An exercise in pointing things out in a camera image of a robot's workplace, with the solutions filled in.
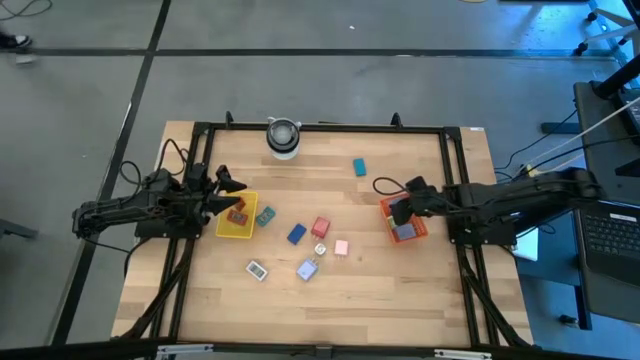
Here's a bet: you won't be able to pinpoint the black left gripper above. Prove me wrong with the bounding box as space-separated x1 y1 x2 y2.
185 162 248 226

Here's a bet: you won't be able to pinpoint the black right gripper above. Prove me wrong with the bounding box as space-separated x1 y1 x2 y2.
389 187 449 227

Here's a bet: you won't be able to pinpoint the teal digital clock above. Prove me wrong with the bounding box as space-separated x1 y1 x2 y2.
255 205 277 228

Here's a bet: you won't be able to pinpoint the blue box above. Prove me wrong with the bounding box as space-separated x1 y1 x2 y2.
286 222 308 246

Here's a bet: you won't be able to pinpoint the orange plastic basket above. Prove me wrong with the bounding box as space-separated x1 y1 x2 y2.
378 193 430 245

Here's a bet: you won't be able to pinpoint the yellow plastic basket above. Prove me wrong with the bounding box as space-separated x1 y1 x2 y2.
215 189 260 240

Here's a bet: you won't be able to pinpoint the white box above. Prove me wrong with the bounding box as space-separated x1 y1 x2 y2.
513 227 541 262

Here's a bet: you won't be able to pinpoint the grey furniture leg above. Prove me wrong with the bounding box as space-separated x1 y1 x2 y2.
0 218 40 240

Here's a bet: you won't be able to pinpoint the black laptop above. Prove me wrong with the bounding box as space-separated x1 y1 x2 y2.
571 198 640 325

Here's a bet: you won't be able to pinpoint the dark grey side desk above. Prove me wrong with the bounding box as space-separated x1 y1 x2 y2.
573 81 640 204

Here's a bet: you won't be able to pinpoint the black gantry beam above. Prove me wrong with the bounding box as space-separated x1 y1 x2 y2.
0 338 640 360

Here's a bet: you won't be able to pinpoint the black electronic device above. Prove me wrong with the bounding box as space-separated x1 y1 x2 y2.
615 87 640 132

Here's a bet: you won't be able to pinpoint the person's black shoe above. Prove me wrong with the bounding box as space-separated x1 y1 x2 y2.
0 32 34 51

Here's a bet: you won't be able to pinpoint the white chair base casters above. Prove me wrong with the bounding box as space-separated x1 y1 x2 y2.
573 0 640 57

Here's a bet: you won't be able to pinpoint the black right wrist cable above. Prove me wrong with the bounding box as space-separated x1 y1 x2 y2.
372 176 412 197

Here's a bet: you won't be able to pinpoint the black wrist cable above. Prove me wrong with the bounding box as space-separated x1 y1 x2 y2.
118 138 190 187
372 176 412 197

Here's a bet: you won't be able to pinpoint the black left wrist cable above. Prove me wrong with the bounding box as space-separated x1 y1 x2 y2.
118 138 190 187

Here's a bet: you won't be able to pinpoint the black aluminium table frame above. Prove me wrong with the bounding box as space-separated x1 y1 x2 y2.
110 110 534 351

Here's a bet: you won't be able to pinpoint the silver metal bracket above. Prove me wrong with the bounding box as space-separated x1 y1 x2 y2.
156 343 215 360
433 348 494 360

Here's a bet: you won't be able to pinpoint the white cable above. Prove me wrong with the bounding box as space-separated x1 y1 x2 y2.
528 96 640 167

